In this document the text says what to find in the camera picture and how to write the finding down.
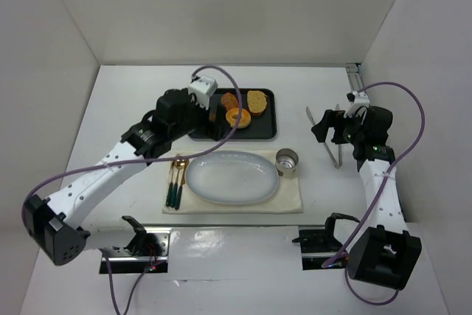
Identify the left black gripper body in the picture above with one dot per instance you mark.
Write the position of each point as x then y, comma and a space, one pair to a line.
215, 123

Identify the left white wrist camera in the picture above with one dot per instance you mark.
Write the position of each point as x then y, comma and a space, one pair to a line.
201, 89

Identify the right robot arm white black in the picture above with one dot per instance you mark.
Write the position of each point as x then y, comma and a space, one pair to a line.
381, 251

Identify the small metal cup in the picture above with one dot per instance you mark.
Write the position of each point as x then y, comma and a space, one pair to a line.
286, 163

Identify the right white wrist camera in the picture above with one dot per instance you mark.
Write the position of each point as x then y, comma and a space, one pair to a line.
357, 100

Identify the metal serving tongs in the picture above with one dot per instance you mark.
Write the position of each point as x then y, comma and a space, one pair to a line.
335, 158

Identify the gold spoon green handle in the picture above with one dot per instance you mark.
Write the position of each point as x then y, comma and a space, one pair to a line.
181, 166

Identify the white oval plate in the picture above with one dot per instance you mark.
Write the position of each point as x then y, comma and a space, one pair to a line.
232, 177

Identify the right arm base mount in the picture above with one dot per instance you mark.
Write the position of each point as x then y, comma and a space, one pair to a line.
318, 244

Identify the orange ring bread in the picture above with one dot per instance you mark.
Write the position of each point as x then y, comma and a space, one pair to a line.
238, 118

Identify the aluminium frame rail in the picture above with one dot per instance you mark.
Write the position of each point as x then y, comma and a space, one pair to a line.
354, 76

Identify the reddish orange bread piece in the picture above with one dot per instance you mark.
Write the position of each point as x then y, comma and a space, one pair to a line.
229, 101

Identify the sliced loaf bread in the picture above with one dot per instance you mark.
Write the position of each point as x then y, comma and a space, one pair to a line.
257, 102

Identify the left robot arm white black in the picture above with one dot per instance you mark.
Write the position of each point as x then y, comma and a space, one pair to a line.
55, 222

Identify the black baking tray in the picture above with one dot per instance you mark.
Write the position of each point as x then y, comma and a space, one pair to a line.
262, 127

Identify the gold knife green handle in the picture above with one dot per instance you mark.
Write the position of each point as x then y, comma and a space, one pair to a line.
182, 183

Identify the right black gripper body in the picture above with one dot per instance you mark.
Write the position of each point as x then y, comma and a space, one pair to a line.
340, 127

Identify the gold fork green handle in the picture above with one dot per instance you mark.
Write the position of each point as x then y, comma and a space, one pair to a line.
170, 185

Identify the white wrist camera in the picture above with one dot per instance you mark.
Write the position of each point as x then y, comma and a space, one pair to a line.
201, 89
357, 100

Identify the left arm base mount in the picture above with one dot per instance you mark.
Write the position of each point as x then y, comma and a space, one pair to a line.
147, 249

